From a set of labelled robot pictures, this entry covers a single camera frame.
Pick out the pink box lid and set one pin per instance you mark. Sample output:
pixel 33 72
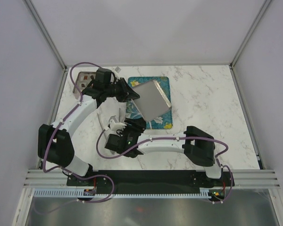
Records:
pixel 153 101

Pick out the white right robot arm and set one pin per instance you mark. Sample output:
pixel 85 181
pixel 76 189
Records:
pixel 197 145

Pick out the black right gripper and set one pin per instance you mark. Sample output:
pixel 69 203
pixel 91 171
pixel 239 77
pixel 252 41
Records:
pixel 139 126

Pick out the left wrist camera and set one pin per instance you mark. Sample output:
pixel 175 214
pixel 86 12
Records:
pixel 116 72

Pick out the white heart chocolate top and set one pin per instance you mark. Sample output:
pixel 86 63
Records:
pixel 134 83

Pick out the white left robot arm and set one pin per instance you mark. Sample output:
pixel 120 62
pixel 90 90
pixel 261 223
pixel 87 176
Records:
pixel 54 140

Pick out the pink chocolate box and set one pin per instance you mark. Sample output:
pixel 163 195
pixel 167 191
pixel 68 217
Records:
pixel 80 82

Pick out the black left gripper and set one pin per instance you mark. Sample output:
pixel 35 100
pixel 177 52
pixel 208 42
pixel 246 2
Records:
pixel 127 93

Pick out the aluminium frame rail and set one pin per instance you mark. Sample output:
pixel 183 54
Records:
pixel 41 26

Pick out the teal floral tray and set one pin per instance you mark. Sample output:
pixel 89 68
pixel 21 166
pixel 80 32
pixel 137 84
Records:
pixel 164 121

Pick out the white slotted cable duct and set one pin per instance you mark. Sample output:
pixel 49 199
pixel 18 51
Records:
pixel 203 193

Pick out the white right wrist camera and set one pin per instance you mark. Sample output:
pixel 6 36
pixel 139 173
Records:
pixel 114 124

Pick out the metal serving tongs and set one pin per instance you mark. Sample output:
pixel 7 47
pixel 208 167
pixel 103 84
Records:
pixel 103 122

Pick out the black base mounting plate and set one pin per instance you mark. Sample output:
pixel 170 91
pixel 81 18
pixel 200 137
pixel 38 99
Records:
pixel 162 181

